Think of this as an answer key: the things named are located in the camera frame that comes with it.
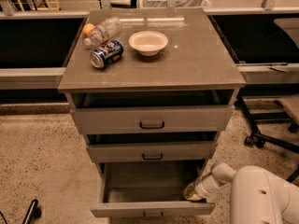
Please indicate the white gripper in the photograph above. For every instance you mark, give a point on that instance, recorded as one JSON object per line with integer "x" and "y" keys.
{"x": 202, "y": 188}

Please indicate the grey bottom drawer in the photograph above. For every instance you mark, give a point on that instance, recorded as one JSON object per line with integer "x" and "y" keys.
{"x": 149, "y": 189}

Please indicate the grey drawer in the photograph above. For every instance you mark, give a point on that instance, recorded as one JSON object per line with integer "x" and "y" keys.
{"x": 149, "y": 189}
{"x": 151, "y": 111}
{"x": 127, "y": 147}

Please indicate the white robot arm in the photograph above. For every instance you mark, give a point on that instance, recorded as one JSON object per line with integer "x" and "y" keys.
{"x": 257, "y": 196}

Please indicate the grey middle drawer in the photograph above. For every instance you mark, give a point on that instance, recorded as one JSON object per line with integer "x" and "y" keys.
{"x": 127, "y": 147}

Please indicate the grey top drawer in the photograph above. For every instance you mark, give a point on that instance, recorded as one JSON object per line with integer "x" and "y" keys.
{"x": 151, "y": 111}

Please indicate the grey drawer cabinet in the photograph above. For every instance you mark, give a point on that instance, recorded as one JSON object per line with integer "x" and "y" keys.
{"x": 194, "y": 59}

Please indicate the white bowl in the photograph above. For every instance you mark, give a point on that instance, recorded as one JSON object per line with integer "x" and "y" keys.
{"x": 148, "y": 43}

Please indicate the black chair base left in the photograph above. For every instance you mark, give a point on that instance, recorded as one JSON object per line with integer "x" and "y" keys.
{"x": 33, "y": 212}

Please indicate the blue soda can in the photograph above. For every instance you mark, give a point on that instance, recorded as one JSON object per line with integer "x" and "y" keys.
{"x": 106, "y": 54}

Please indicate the clear plastic bottle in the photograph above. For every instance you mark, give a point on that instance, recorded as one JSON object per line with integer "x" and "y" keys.
{"x": 103, "y": 31}

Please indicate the orange fruit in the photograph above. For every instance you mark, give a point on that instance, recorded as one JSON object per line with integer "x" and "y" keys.
{"x": 87, "y": 29}

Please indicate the white wire basket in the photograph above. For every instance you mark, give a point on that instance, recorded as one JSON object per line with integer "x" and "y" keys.
{"x": 172, "y": 3}

